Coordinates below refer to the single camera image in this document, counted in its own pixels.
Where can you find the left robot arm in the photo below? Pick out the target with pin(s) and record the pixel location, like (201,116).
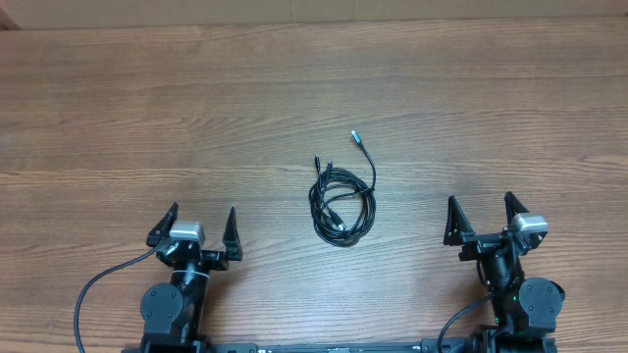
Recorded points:
(172,311)

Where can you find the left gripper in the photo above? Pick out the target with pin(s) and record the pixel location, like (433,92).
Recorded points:
(218,260)

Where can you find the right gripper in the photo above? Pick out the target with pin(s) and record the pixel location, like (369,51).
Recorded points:
(480,243)

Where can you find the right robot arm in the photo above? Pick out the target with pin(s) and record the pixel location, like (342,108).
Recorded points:
(525,309)

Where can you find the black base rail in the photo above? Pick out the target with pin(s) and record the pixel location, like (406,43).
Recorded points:
(426,345)

